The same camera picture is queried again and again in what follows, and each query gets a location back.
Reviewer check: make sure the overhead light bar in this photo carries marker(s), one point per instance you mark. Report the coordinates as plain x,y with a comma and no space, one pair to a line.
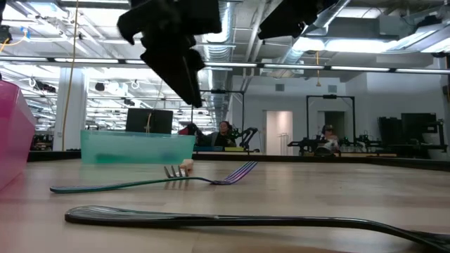
88,61

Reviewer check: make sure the black monitor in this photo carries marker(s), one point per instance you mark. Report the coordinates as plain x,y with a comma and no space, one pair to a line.
149,121

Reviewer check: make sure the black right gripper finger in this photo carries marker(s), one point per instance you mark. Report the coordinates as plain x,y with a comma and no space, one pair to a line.
288,19

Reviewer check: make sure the pink translucent plastic bin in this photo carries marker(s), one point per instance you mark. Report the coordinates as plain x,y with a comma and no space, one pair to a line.
14,140

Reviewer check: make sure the person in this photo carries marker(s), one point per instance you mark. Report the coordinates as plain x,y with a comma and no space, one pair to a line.
225,135
329,138

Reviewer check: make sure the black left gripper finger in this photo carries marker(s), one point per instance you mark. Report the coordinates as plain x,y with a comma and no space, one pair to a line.
172,70
197,63

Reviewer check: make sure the black metal frame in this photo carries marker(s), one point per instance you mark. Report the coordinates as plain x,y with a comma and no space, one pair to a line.
330,96
225,91

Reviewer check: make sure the iridescent rainbow fork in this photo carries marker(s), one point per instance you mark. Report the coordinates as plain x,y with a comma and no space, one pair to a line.
70,189

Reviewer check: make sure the black desk with monitors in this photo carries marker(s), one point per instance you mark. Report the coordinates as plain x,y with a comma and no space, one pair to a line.
415,130

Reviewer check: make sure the silver round ventilation duct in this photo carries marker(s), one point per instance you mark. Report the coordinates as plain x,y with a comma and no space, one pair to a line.
327,14
219,52

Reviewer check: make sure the teal translucent plastic bin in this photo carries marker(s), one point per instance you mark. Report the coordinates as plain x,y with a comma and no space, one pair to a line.
137,147

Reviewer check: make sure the black fork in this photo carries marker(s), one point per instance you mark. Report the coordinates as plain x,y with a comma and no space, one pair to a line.
211,220

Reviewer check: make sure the white pillar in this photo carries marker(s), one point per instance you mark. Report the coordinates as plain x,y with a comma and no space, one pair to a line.
79,112

